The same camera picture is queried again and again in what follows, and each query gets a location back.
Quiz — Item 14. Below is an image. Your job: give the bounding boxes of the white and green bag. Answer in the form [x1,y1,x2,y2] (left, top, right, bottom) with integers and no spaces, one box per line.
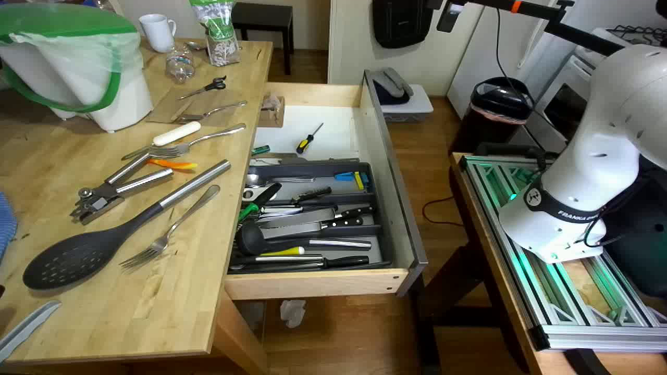
[0,2,152,133]

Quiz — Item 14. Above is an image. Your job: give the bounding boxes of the orange handled peeler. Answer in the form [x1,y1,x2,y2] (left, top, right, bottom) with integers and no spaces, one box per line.
[149,158,198,172]

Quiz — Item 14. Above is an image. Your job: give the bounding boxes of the white mug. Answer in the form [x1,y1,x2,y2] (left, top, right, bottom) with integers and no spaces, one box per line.
[139,13,178,51]

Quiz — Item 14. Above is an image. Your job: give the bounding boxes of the black wall bag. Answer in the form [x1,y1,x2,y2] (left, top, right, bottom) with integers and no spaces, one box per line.
[372,0,433,47]

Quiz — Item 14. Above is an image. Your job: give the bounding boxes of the silver fork back table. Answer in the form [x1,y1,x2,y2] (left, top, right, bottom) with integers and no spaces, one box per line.
[176,99,248,123]

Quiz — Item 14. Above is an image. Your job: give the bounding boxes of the silver can opener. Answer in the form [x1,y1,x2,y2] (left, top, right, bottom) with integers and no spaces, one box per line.
[71,152,173,225]

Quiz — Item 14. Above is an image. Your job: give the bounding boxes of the silver fork front table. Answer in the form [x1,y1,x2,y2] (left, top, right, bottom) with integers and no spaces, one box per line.
[121,182,222,268]

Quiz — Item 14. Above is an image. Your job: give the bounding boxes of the black ladle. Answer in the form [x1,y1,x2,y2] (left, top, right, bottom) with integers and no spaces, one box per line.
[234,225,372,255]

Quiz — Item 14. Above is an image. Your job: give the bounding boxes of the long black handled knife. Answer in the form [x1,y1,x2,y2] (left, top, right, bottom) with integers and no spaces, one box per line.
[230,255,369,272]

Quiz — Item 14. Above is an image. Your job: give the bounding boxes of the black stool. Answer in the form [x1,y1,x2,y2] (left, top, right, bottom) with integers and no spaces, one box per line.
[231,2,294,72]

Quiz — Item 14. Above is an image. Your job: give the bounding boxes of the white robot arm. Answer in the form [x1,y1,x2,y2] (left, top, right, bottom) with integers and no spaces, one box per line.
[499,44,667,261]

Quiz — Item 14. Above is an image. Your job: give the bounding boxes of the grey knife blade corner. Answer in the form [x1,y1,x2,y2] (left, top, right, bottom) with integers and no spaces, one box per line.
[0,299,60,361]

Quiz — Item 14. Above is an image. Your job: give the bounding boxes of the blue cloth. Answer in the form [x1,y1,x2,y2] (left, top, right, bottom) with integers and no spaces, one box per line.
[0,193,16,258]

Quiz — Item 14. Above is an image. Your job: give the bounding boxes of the small scissors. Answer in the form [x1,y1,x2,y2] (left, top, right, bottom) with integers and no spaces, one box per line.
[182,74,227,97]

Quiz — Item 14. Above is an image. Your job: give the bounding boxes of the grey utensil organizer tray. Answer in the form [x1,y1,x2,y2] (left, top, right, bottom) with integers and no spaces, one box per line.
[231,160,387,268]

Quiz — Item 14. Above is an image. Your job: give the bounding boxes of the grey stapler on tray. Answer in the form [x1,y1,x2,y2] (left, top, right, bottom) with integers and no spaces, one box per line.
[364,66,433,117]

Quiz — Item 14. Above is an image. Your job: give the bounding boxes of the wooden drawer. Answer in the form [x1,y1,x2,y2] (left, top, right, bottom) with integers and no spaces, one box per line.
[225,78,425,299]

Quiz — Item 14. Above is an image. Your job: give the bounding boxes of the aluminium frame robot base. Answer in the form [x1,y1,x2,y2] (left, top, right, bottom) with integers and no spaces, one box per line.
[458,154,667,354]

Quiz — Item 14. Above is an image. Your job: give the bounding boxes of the green patterned package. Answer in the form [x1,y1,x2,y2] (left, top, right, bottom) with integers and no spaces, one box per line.
[189,0,239,66]

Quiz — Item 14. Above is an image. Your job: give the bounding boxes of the black slotted spoon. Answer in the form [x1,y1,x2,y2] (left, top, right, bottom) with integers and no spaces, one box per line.
[23,160,231,290]

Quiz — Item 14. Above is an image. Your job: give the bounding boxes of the silver fork table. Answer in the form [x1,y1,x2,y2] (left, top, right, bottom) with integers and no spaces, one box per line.
[121,182,222,268]
[176,99,248,123]

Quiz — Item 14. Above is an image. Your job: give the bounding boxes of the clear glass jar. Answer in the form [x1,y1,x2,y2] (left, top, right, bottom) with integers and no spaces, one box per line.
[165,47,196,83]

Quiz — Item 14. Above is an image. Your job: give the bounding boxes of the yellow black screwdriver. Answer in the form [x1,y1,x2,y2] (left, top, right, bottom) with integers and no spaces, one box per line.
[296,123,324,154]

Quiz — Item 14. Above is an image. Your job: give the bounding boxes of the black trash bin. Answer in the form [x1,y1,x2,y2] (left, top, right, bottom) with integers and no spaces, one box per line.
[450,76,533,152]

